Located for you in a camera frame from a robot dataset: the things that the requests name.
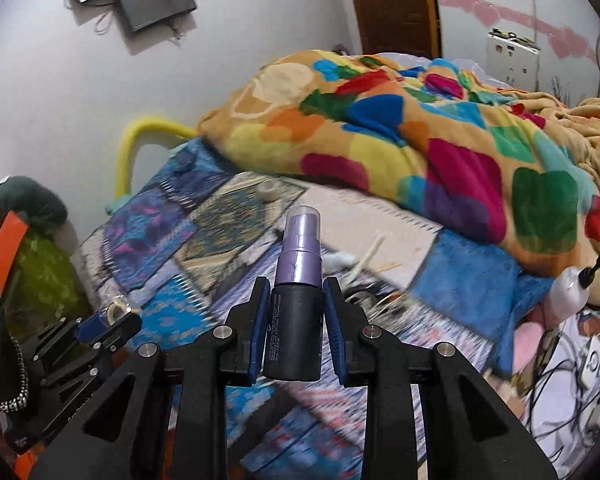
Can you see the colourful patchwork fleece blanket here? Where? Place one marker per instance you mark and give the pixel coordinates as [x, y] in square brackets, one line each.
[512, 168]

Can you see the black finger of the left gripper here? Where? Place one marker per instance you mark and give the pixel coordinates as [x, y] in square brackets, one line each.
[63, 366]

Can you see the small clear ring item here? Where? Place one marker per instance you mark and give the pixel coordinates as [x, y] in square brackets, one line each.
[119, 307]

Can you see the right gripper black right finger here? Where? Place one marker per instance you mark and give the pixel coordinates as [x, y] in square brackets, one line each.
[470, 432]

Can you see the brown wooden door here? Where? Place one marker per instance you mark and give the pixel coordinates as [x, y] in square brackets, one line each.
[404, 26]

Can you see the white wall socket panel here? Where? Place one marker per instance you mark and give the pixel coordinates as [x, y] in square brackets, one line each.
[512, 59]

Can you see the white tape roll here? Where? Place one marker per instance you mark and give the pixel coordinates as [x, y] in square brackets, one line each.
[269, 190]

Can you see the white bottle with black cap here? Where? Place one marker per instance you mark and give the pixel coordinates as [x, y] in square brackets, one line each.
[569, 294]

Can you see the purple and black spray bottle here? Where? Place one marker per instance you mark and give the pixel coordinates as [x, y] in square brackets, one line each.
[293, 350]

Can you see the white stick on bed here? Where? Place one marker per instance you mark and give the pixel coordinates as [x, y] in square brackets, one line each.
[365, 260]

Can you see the green leaf pattern bag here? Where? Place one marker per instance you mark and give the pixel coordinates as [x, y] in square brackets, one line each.
[43, 288]

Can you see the black box under television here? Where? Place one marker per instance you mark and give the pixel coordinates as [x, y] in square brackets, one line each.
[138, 15]

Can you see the dark green plush item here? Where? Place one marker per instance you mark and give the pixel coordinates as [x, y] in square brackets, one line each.
[37, 205]

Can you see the yellow foam tube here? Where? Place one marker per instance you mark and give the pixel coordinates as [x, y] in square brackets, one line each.
[139, 132]

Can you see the patterned patchwork bed sheet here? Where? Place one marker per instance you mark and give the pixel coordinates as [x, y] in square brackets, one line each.
[189, 247]

